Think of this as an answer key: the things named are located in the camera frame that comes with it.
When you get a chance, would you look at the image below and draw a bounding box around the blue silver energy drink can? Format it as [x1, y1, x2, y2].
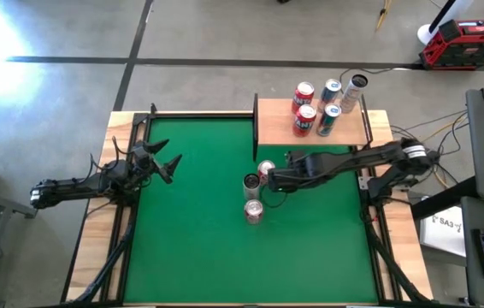
[316, 103, 343, 138]
[318, 78, 343, 113]

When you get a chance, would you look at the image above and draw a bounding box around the red black tool case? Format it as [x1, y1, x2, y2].
[418, 17, 484, 72]

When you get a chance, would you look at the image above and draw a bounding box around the white paper sign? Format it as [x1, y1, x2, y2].
[419, 204, 468, 258]

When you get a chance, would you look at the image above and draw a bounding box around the white Celsius can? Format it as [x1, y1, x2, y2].
[242, 173, 262, 202]
[339, 73, 369, 115]

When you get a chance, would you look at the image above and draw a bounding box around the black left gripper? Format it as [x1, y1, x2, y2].
[115, 138, 183, 189]

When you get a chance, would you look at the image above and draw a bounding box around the white black tower fan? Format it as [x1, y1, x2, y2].
[416, 0, 476, 46]

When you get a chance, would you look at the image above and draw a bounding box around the wooden shelf with black frame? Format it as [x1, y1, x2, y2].
[252, 92, 375, 163]

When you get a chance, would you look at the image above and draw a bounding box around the green table mat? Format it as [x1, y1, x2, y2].
[122, 115, 380, 305]

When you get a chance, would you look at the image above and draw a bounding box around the red Coca-Cola can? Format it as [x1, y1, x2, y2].
[243, 198, 265, 226]
[257, 159, 277, 186]

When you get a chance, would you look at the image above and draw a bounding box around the black floor cable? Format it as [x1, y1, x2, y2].
[338, 67, 422, 100]

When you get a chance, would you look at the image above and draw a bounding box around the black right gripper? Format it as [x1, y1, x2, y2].
[268, 150, 327, 193]

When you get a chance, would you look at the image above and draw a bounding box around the red Fanta strawberry can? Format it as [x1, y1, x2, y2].
[292, 104, 318, 139]
[291, 80, 316, 113]

